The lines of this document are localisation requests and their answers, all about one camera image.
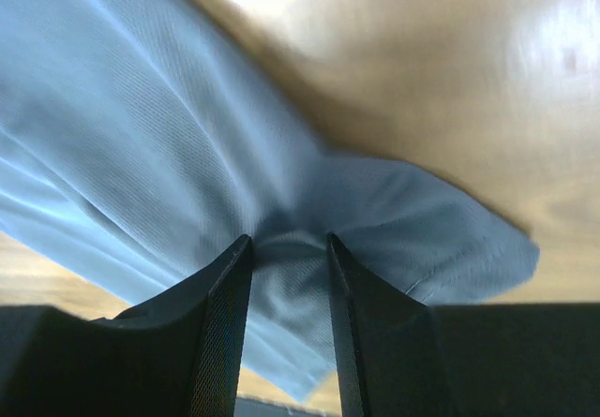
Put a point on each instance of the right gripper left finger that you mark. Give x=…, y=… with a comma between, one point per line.
x=176, y=354

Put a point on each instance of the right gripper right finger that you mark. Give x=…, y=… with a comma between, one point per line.
x=398, y=357

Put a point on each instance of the dark grey t-shirt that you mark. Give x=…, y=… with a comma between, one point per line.
x=138, y=142

